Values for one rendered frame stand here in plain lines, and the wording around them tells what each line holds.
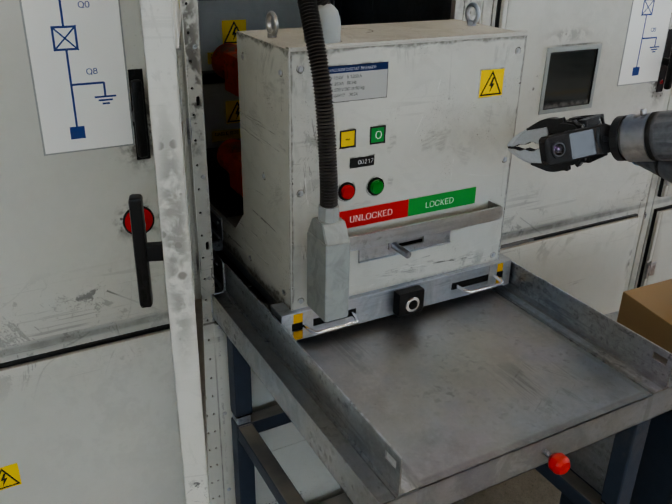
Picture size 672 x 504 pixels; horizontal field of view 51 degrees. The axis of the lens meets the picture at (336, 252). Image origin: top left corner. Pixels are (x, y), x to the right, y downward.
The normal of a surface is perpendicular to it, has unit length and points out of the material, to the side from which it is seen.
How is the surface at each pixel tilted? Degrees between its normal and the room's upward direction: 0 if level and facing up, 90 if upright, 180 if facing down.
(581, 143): 74
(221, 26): 90
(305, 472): 90
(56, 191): 90
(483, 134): 90
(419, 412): 0
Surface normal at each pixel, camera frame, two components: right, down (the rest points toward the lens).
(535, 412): 0.02, -0.91
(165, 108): 0.18, 0.42
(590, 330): -0.88, 0.18
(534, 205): 0.47, 0.38
